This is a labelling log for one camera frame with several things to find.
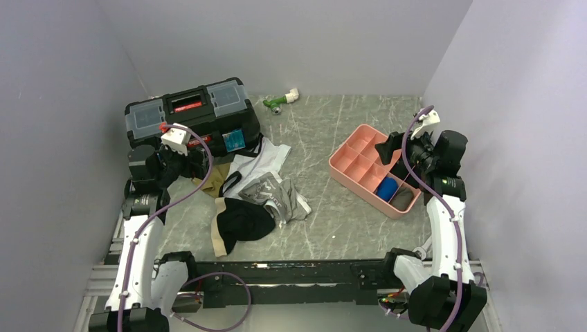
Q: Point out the green white pipe fitting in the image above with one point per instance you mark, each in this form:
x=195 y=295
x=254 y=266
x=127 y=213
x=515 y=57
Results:
x=275 y=105

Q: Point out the grey rolled underwear in tray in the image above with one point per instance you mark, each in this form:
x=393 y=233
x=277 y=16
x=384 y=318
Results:
x=402 y=199

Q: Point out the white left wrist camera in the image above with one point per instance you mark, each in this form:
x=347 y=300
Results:
x=176 y=139

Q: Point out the aluminium frame rail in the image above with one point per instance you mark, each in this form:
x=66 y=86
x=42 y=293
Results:
x=101 y=280

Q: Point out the grey boxer briefs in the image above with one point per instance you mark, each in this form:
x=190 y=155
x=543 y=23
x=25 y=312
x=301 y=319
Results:
x=278 y=197

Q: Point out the black toolbox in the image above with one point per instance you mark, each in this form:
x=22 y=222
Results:
x=220 y=113

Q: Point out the pink divided organizer tray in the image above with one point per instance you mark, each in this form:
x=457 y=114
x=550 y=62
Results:
x=356 y=165

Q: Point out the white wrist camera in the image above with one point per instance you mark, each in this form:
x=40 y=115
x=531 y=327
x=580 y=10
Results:
x=427 y=120
x=176 y=139

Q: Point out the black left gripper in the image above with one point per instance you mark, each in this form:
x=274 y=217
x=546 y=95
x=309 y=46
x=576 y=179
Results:
x=198 y=170

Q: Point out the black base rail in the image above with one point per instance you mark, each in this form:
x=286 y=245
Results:
x=227 y=283

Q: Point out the blue rolled underwear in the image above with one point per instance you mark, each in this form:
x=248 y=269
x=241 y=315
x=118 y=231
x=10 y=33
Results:
x=387 y=188

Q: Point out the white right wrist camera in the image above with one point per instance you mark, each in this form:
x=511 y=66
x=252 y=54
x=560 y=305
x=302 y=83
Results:
x=427 y=120

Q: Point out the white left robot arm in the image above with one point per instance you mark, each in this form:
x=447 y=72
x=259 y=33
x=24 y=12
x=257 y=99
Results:
x=145 y=287

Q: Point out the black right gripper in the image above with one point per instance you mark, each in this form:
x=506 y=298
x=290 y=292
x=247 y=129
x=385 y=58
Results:
x=385 y=150

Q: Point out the silver wrench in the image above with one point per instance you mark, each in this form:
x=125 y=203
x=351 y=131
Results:
x=422 y=250

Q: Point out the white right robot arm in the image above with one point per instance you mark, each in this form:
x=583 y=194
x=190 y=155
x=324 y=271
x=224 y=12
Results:
x=445 y=296

